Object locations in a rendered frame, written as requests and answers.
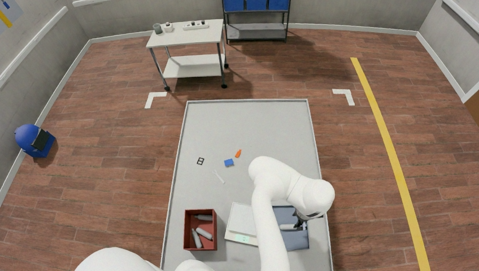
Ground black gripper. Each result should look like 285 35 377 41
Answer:
293 208 309 231

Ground blue rectangular block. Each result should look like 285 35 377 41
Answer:
224 159 233 167

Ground white digital scale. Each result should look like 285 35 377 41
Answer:
225 202 258 246

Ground red open box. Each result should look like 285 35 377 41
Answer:
183 209 217 251

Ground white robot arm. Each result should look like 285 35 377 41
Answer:
75 156 335 271

